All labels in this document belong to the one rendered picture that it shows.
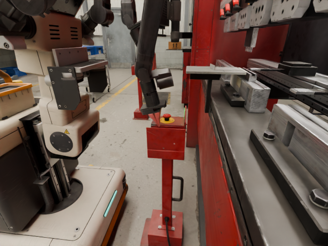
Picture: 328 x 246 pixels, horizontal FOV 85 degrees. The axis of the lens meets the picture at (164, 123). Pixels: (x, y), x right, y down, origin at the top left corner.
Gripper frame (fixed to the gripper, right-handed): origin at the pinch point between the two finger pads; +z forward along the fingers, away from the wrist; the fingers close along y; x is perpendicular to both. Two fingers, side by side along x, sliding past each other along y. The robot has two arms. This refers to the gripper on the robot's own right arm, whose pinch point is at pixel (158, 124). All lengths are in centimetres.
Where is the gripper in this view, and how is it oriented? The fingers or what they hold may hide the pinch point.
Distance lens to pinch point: 76.6
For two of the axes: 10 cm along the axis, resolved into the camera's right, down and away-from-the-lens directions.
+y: 9.7, -1.8, -1.9
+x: 1.0, -4.2, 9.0
